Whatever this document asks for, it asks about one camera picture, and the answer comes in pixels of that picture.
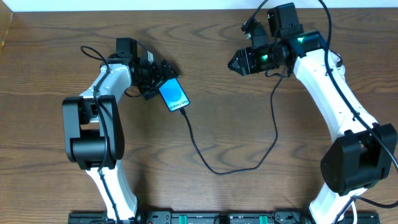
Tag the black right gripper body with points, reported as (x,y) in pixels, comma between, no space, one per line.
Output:
(245,61)

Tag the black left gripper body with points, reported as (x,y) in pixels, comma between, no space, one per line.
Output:
(155,78)

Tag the blue Galaxy smartphone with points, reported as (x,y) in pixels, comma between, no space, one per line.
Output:
(174,95)

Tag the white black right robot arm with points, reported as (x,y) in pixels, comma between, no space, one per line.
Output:
(362,150)

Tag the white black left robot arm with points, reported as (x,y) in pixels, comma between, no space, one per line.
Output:
(94,137)

